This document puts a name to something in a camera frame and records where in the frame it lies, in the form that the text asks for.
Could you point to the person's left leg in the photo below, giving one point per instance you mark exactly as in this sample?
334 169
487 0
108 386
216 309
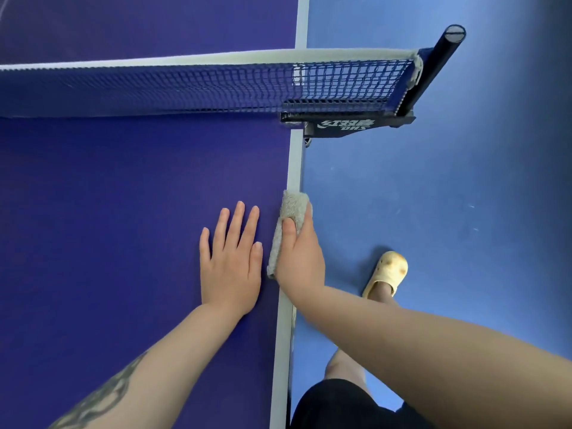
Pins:
344 368

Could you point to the cream right slipper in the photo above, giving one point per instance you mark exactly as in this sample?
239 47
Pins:
393 265

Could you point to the person's left hand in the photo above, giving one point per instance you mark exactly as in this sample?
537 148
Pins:
230 277

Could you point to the black shorts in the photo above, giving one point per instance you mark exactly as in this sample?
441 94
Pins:
339 406

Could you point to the person's left forearm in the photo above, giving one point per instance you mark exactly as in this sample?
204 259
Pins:
156 375

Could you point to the black net post clamp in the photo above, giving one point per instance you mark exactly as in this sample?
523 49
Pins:
348 125

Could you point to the person's right forearm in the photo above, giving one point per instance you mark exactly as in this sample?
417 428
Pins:
424 348

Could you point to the grey cleaning cloth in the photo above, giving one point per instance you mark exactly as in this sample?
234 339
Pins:
292 203

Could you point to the dark blue table tennis net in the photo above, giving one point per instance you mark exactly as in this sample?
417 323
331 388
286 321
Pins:
134 89

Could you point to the blue table tennis table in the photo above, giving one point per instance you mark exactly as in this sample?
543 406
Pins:
134 196

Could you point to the person's right hand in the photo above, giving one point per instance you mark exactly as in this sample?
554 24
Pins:
301 268

